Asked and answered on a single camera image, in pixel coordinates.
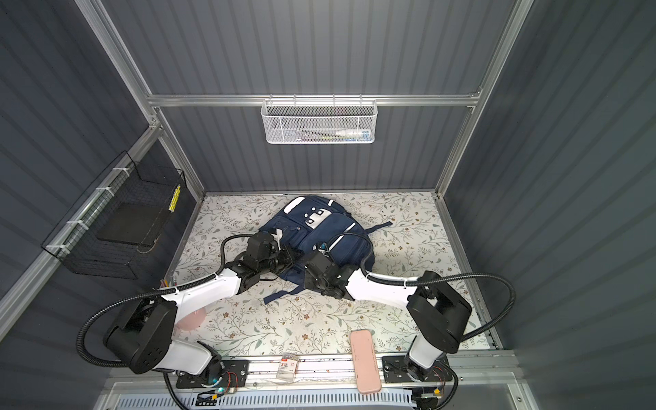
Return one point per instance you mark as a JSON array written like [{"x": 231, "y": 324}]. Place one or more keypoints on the white wire mesh basket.
[{"x": 298, "y": 121}]

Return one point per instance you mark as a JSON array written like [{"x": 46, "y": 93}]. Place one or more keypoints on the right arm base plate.
[{"x": 399, "y": 369}]

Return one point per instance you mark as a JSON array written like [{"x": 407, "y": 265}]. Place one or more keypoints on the cup of coloured pencils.
[{"x": 192, "y": 318}]

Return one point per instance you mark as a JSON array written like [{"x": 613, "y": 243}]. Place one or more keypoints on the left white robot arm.
[{"x": 143, "y": 337}]

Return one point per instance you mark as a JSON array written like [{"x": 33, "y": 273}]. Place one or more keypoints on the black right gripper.
[{"x": 307, "y": 278}]

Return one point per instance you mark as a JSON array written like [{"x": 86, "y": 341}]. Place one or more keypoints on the pink pencil case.
[{"x": 365, "y": 363}]

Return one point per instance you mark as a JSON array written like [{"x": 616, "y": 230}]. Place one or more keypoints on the white glue bottle in basket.
[{"x": 354, "y": 134}]

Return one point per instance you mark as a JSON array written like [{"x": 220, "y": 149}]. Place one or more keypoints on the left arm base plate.
[{"x": 224, "y": 374}]

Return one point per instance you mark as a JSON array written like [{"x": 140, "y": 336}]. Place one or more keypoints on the black wire mesh basket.
[{"x": 116, "y": 230}]

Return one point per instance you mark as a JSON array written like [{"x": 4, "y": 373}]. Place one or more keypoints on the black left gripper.
[{"x": 286, "y": 251}]

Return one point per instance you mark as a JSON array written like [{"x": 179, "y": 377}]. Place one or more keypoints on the small clear eraser box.
[{"x": 287, "y": 368}]

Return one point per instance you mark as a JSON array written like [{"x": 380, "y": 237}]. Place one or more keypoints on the navy blue student backpack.
[{"x": 317, "y": 223}]

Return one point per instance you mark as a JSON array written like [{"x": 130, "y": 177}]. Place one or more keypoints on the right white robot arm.
[{"x": 440, "y": 312}]

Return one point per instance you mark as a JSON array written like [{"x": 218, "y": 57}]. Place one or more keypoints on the yellow tag on basket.
[{"x": 174, "y": 199}]

